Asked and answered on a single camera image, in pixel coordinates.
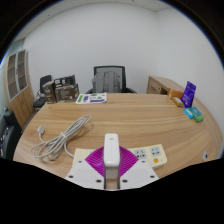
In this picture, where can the white printed leaflet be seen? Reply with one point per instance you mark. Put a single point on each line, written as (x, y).
(90, 98)

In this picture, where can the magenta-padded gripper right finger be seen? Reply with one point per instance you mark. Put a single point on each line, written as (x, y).
(133, 171)

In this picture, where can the wooden glass-door cabinet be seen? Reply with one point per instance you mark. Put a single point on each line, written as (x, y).
(21, 103)

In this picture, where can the grey mesh office chair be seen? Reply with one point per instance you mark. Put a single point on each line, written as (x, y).
(110, 81)

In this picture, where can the small tan box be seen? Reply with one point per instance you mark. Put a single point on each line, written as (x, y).
(177, 102)

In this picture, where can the black visitor chair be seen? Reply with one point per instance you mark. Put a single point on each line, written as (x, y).
(45, 81)

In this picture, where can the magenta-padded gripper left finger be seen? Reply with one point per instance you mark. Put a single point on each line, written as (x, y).
(88, 171)

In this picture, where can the teal flat box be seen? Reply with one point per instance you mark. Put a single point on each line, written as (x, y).
(195, 111)

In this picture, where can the orange box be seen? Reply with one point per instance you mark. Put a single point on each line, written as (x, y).
(173, 93)

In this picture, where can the wooden side cabinet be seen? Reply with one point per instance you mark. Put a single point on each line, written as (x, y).
(155, 86)

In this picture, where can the cream power strip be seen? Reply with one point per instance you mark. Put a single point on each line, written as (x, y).
(153, 155)

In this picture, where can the blue packet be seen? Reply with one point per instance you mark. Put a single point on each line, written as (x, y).
(188, 113)

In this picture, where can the black armchair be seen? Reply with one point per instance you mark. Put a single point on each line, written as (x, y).
(8, 136)

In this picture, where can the white charger block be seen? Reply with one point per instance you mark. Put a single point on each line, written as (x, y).
(111, 150)

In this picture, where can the purple standing package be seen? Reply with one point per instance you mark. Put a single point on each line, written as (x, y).
(189, 93)

